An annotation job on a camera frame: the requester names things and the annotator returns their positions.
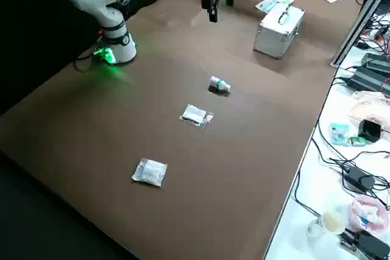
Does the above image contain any white disinfectant bottle green band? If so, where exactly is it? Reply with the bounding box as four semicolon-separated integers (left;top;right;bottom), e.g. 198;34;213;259
208;76;232;93

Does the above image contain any paper cup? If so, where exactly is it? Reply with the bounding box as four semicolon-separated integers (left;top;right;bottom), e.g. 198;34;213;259
319;210;347;236

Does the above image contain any clear plastic cup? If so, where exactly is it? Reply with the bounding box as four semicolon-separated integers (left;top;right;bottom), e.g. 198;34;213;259
306;219;324;240

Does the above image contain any teal printed packet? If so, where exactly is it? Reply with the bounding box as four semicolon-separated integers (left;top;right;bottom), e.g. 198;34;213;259
328;122;351;147

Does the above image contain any beige plastic bag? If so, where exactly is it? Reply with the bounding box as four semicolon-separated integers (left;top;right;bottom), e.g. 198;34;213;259
347;90;390;135

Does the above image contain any aluminium frame post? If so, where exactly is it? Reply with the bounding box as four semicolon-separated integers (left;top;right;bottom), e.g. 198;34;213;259
330;0;390;68

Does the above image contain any wide blue-white flat packet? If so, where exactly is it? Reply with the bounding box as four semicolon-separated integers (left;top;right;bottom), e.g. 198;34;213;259
255;0;295;14

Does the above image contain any flat black device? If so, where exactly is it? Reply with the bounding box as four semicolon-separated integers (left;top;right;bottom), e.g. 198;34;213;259
355;230;390;260

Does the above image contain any pink bowl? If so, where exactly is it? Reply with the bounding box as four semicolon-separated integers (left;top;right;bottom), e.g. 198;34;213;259
350;195;389;234

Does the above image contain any silver gauze packet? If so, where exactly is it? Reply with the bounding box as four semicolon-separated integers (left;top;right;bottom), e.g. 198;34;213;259
131;158;168;187

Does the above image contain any aluminium first-aid case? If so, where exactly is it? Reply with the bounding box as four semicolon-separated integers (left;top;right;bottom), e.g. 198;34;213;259
253;1;305;59

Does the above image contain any small black box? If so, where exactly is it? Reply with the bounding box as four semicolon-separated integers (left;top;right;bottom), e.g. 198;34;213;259
357;119;382;144

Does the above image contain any black power supply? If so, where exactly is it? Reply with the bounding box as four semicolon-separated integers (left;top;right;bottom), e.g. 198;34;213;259
361;52;390;74
348;66;390;94

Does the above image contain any black arm base cable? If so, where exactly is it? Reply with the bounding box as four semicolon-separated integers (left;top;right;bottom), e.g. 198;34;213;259
73;49;103;72

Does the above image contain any clear bag white bandage roll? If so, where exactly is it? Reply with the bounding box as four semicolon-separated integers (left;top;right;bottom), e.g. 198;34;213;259
179;104;215;130

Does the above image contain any black power adapter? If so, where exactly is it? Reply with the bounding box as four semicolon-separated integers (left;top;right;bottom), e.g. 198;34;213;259
343;167;376;194

